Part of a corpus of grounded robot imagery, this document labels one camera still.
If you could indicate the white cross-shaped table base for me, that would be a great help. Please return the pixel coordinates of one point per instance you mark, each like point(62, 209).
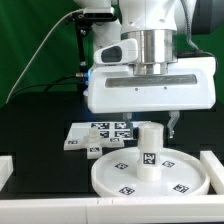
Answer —
point(93, 143)

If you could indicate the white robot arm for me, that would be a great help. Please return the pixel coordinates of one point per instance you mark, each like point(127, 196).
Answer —
point(145, 59)

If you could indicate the black camera stand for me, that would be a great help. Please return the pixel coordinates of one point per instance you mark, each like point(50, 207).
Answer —
point(81, 33)

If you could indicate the white U-shaped border frame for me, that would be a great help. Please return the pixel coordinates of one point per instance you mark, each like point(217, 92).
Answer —
point(54, 189)

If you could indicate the white round table top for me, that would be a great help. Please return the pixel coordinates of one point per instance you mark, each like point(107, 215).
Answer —
point(130, 173)

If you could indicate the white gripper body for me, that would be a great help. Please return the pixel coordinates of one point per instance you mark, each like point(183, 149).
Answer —
point(188, 85)

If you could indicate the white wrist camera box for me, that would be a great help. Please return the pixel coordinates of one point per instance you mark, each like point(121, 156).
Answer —
point(124, 52)

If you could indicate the white marker sheet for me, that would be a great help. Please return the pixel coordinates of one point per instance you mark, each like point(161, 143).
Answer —
point(107, 130)

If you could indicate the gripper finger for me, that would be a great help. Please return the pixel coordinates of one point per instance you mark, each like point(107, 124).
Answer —
point(174, 117)
point(128, 123)

